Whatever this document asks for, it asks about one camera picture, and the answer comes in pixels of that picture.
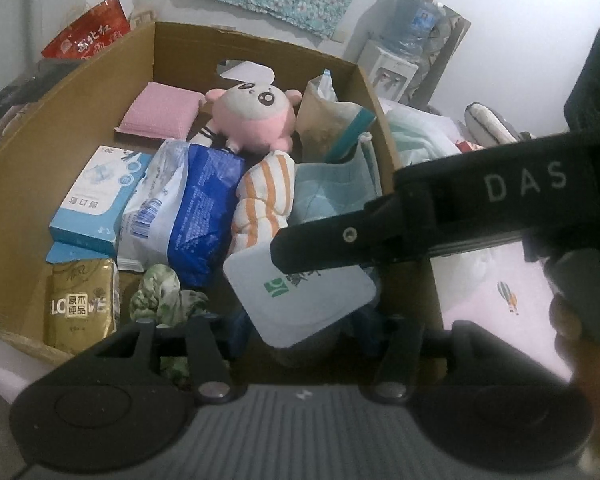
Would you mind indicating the green floral cloth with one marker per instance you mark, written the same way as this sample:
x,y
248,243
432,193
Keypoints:
x,y
162,295

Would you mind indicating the pink plush toy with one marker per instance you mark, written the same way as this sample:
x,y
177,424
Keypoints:
x,y
255,115

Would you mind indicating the pink tissue packs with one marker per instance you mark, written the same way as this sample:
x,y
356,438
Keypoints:
x,y
467,147

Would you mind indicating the blue white plastic pack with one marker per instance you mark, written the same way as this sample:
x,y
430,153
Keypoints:
x,y
190,210

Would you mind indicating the white plastic bag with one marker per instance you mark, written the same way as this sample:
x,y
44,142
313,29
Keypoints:
x,y
420,135

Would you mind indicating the rolled white mat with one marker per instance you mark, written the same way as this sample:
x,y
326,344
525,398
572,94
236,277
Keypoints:
x,y
490,121

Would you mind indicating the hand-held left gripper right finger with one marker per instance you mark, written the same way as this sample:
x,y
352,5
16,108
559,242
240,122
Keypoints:
x,y
397,350

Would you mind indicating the gold tissue pack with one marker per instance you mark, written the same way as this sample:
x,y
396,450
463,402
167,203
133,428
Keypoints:
x,y
80,305

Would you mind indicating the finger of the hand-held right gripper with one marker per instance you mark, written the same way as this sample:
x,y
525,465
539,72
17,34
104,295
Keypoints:
x,y
340,240

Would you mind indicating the person's right hand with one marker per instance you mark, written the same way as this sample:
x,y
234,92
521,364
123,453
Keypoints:
x,y
567,317

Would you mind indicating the grey board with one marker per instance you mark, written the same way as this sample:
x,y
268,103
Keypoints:
x,y
445,52

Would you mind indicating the brown cardboard box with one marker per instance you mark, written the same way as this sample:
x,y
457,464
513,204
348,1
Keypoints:
x,y
80,100

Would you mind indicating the white green pouch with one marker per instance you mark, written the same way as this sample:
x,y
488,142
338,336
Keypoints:
x,y
290,305

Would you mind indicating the red snack bag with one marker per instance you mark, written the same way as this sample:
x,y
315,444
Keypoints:
x,y
90,30

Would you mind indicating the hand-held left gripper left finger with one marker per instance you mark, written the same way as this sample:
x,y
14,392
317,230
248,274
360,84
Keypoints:
x,y
205,345

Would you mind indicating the brown paper pouch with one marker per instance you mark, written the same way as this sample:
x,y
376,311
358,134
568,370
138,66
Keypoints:
x,y
330,120

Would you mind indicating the dark printed poster board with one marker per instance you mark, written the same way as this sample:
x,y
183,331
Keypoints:
x,y
10,90

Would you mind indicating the blue water bottle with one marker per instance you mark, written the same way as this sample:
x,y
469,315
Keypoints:
x,y
415,25

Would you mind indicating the orange striped towel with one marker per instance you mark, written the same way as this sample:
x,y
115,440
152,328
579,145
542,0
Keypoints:
x,y
265,200

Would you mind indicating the pink cloth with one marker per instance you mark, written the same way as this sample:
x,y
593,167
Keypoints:
x,y
162,112

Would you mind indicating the light blue towel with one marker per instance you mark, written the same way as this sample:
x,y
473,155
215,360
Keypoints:
x,y
325,192

